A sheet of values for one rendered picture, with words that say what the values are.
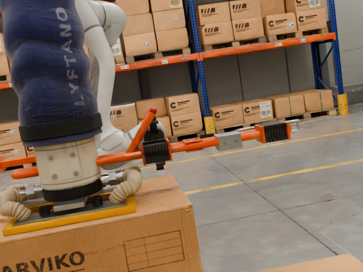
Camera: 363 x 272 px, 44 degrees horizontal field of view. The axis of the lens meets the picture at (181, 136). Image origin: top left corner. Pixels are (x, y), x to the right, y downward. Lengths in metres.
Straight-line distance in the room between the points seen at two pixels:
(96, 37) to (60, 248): 0.92
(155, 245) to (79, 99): 0.43
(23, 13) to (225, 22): 7.64
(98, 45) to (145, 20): 6.69
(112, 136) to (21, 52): 0.63
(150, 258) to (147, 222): 0.10
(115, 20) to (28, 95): 0.86
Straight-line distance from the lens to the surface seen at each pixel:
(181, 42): 8.52
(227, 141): 1.30
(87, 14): 1.87
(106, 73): 1.80
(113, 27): 1.99
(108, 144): 1.72
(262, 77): 10.21
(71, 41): 1.23
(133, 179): 1.21
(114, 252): 1.20
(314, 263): 1.73
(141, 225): 1.18
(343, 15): 11.04
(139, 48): 8.43
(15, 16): 1.23
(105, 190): 1.31
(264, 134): 1.33
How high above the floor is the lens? 1.28
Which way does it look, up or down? 8 degrees down
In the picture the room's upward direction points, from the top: 9 degrees counter-clockwise
